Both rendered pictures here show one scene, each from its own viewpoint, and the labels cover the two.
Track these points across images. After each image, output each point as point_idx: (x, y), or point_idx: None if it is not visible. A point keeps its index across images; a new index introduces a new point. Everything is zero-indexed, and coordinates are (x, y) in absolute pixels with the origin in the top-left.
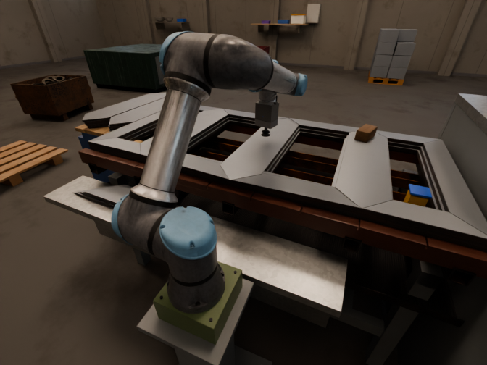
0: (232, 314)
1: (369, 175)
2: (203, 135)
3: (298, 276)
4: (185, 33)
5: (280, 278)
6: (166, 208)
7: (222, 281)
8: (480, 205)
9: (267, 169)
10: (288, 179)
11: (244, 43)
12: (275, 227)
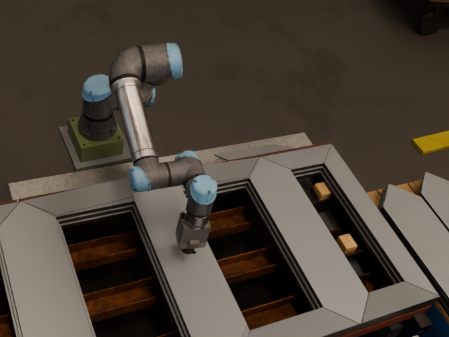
0: (71, 147)
1: (30, 257)
2: (276, 235)
3: (49, 189)
4: (164, 45)
5: (60, 181)
6: None
7: (81, 126)
8: None
9: (137, 213)
10: (103, 202)
11: (119, 55)
12: (115, 267)
